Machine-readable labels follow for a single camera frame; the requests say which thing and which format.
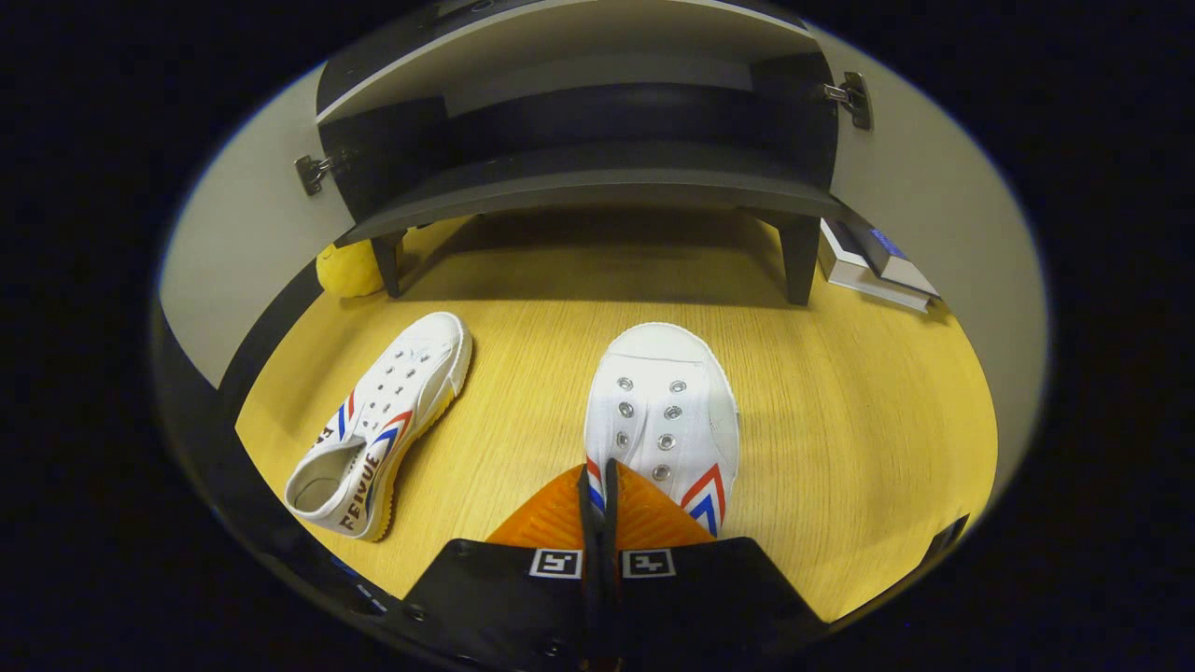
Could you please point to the yellow plush toy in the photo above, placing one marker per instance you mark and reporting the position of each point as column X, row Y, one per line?
column 347, row 271

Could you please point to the white canvas shoe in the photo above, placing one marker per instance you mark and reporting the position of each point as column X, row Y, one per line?
column 663, row 364
column 411, row 373

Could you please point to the white flat box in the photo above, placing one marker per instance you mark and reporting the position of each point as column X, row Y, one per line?
column 845, row 275

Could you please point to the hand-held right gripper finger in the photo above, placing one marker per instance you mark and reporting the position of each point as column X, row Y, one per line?
column 591, row 569
column 613, row 569

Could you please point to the white shoe cabinet door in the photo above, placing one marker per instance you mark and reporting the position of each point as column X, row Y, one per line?
column 934, row 187
column 243, row 233

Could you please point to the white and grey shoe cabinet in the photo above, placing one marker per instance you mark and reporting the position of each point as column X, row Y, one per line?
column 579, row 177

